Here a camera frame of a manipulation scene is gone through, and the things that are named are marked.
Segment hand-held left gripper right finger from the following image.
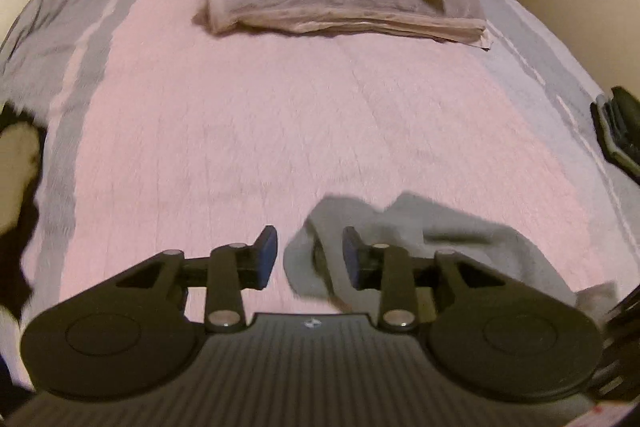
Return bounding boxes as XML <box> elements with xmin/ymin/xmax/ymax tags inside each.
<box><xmin>341</xmin><ymin>226</ymin><xmax>506</xmax><ymax>334</ymax></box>

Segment black and white cloth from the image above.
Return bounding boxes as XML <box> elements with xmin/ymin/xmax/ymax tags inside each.
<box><xmin>0</xmin><ymin>102</ymin><xmax>48</xmax><ymax>323</ymax></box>

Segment grey sweatpants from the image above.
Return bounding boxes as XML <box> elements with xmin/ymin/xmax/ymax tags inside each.
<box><xmin>282</xmin><ymin>192</ymin><xmax>621</xmax><ymax>323</ymax></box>

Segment stack of folded dark clothes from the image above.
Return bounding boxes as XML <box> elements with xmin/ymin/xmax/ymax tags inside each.
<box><xmin>590</xmin><ymin>86</ymin><xmax>640</xmax><ymax>185</ymax></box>

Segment pink and grey bed blanket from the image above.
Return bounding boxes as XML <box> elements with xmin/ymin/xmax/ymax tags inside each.
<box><xmin>0</xmin><ymin>0</ymin><xmax>640</xmax><ymax>408</ymax></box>

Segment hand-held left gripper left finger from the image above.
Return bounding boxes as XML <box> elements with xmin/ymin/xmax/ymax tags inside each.
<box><xmin>115</xmin><ymin>225</ymin><xmax>279</xmax><ymax>334</ymax></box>

